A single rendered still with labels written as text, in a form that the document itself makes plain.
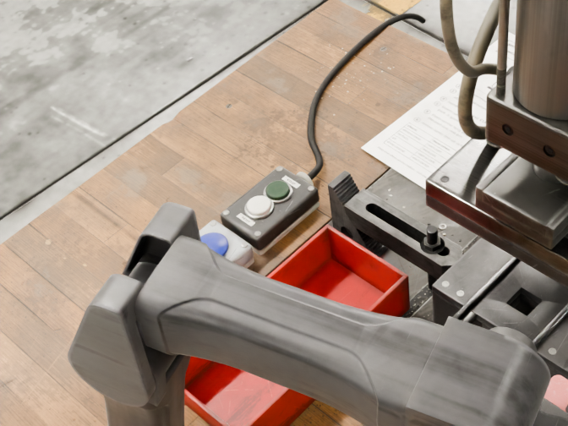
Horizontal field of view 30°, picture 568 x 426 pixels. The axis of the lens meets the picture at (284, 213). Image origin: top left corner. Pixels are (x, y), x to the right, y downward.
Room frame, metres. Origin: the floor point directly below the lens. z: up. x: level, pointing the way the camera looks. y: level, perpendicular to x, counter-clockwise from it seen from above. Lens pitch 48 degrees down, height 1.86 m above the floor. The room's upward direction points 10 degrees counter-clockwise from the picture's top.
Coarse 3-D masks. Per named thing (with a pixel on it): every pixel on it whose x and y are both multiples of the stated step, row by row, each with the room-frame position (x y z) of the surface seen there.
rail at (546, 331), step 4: (564, 308) 0.61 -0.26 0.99; (560, 312) 0.60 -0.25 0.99; (564, 312) 0.60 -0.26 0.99; (556, 316) 0.60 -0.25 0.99; (560, 316) 0.60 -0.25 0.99; (564, 316) 0.60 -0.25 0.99; (552, 320) 0.59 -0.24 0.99; (556, 320) 0.59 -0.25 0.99; (560, 320) 0.59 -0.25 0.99; (552, 324) 0.59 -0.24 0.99; (556, 324) 0.59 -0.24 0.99; (544, 328) 0.59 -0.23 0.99; (548, 328) 0.58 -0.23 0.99; (552, 328) 0.58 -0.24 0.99; (544, 332) 0.58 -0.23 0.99; (548, 332) 0.58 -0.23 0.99; (540, 336) 0.58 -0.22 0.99; (544, 336) 0.58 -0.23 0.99; (536, 340) 0.57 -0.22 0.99; (540, 340) 0.57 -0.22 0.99; (536, 344) 0.57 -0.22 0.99
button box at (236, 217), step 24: (384, 24) 1.20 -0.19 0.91; (360, 48) 1.16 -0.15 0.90; (336, 72) 1.12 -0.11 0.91; (312, 120) 1.03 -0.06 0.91; (312, 144) 0.98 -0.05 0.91; (264, 192) 0.89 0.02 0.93; (312, 192) 0.88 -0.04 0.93; (240, 216) 0.86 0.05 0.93; (264, 216) 0.85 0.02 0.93; (288, 216) 0.85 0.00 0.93; (264, 240) 0.82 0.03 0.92
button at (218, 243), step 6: (210, 234) 0.83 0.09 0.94; (216, 234) 0.83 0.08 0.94; (204, 240) 0.83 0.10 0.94; (210, 240) 0.82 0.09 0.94; (216, 240) 0.82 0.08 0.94; (222, 240) 0.82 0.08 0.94; (210, 246) 0.81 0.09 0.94; (216, 246) 0.81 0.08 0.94; (222, 246) 0.81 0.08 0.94; (228, 246) 0.81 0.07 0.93; (216, 252) 0.80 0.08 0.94; (222, 252) 0.80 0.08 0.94
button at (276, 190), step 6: (270, 186) 0.89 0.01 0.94; (276, 186) 0.89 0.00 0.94; (282, 186) 0.89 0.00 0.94; (288, 186) 0.89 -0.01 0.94; (270, 192) 0.88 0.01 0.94; (276, 192) 0.88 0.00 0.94; (282, 192) 0.88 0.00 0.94; (288, 192) 0.88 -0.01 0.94; (270, 198) 0.88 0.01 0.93; (276, 198) 0.87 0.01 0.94; (282, 198) 0.87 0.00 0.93
